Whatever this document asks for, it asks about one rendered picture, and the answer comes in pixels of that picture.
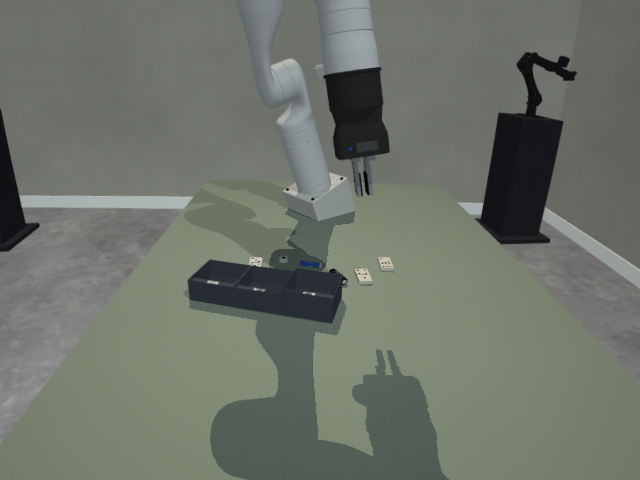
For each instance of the blue battery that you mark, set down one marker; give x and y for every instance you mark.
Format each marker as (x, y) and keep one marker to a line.
(310, 264)

